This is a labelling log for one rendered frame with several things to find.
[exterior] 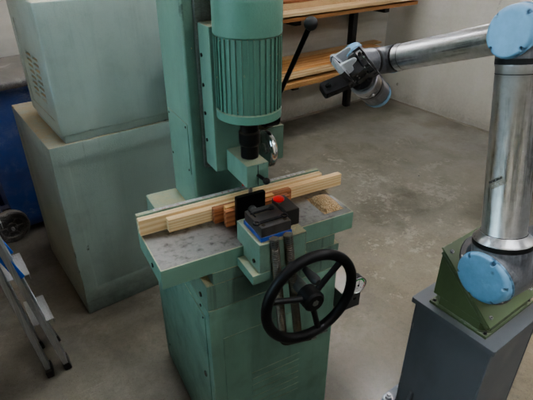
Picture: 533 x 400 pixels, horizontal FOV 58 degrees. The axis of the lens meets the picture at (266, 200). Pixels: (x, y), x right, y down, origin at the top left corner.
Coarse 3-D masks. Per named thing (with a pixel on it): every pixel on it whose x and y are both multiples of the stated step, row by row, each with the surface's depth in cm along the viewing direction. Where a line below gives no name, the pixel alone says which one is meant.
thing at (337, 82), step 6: (336, 78) 141; (342, 78) 141; (324, 84) 140; (330, 84) 140; (336, 84) 140; (342, 84) 140; (324, 90) 140; (330, 90) 140; (336, 90) 140; (342, 90) 141; (324, 96) 141; (330, 96) 141
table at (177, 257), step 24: (312, 216) 142; (336, 216) 142; (144, 240) 131; (168, 240) 131; (192, 240) 131; (216, 240) 131; (168, 264) 122; (192, 264) 124; (216, 264) 128; (240, 264) 129
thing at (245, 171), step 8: (232, 152) 140; (240, 152) 140; (232, 160) 140; (240, 160) 136; (248, 160) 136; (256, 160) 136; (264, 160) 136; (232, 168) 142; (240, 168) 136; (248, 168) 133; (256, 168) 134; (264, 168) 136; (240, 176) 138; (248, 176) 134; (256, 176) 136; (264, 176) 137; (248, 184) 135; (256, 184) 137
